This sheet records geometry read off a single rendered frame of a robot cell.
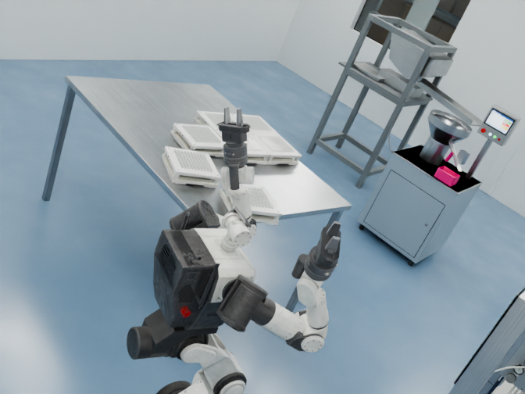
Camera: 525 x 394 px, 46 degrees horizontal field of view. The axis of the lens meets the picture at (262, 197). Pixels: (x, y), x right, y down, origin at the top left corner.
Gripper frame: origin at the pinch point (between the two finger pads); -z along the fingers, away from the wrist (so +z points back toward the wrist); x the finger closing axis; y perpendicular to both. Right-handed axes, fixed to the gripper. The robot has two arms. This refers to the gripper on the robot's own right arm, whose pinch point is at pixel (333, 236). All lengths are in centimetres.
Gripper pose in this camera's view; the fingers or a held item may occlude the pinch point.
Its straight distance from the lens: 178.1
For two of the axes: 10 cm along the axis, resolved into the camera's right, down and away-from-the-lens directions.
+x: 1.4, -7.6, 6.4
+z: -1.9, 6.1, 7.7
